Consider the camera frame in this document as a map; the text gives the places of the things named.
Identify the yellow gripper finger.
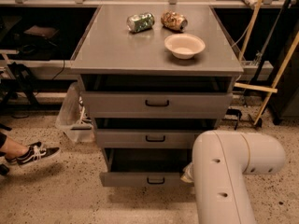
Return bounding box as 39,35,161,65
180,163,193,183

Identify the grey bottom drawer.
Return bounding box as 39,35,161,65
100,148,192,187

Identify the grey drawer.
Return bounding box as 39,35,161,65
81,91,233,119
95,130,204,148
100,148,192,187

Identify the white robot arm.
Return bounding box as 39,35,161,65
181,130,286,224

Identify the grey middle drawer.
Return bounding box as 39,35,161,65
95,130,204,148

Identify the grey drawer cabinet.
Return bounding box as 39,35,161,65
69,4,245,173

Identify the grey top drawer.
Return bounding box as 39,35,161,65
81,91,233,119

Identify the black clamp on floor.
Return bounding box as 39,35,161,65
225,108,242,130

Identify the clear plastic bin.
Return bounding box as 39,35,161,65
55,82,94,143

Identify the white paper bowl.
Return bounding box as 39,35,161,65
164,34,206,60

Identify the black white sneaker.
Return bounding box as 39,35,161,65
16,146,60,167

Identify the crushed brown soda can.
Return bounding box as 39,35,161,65
161,10,188,32

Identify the crushed green soda can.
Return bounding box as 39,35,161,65
126,12,155,34

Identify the person's lower leg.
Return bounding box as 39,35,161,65
0,133,29,160

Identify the brown box on shelf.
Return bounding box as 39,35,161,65
23,25,59,40

